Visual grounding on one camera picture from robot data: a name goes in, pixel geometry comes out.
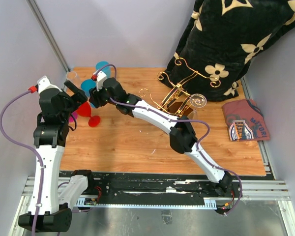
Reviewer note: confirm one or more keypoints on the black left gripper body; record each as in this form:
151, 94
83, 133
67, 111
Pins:
70, 102

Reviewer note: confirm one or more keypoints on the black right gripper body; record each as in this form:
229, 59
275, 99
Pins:
100, 98

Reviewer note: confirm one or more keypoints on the blue wine glass front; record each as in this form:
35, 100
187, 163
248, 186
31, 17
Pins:
87, 85

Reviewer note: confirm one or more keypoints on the blue wine glass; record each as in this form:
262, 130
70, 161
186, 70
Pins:
106, 70
87, 85

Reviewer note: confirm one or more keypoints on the red plastic wine glass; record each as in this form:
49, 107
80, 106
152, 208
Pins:
85, 111

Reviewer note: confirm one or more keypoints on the magenta plastic wine glass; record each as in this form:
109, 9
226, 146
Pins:
73, 117

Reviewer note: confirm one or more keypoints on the clear wine glass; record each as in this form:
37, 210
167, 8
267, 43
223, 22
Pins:
73, 77
197, 101

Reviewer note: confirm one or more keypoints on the gold wire wine glass rack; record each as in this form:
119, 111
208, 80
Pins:
177, 91

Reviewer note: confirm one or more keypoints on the clear wine glass front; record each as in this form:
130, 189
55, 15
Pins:
197, 101

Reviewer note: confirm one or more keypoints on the maroon t-shirt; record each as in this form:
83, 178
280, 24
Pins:
245, 121

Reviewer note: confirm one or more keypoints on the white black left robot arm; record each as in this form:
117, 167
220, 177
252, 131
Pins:
49, 210

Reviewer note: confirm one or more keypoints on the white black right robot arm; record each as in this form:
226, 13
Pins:
182, 135

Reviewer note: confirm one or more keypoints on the aluminium corner profile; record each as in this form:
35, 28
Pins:
48, 34

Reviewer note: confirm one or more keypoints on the black floral blanket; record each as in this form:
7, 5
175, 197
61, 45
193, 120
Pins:
220, 40

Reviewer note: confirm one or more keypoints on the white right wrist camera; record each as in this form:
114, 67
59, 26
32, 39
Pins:
100, 77

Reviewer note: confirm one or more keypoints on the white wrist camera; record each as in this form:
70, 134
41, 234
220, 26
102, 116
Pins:
42, 84
100, 77

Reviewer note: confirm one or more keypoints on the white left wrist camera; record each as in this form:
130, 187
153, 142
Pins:
42, 84

